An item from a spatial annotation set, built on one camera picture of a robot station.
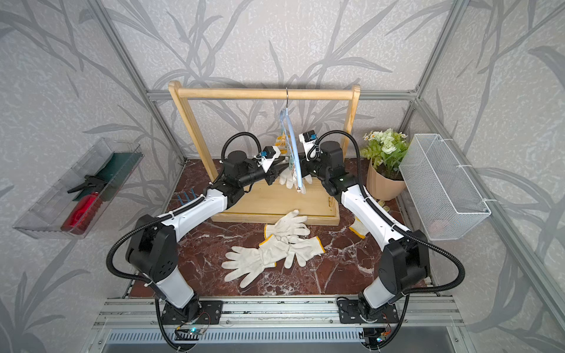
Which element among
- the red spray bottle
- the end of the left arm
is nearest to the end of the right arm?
the end of the left arm

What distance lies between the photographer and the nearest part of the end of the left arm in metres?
0.65

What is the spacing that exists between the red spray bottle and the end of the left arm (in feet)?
1.04

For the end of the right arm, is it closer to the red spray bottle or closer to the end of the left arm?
the end of the left arm

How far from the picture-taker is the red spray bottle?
56 centimetres
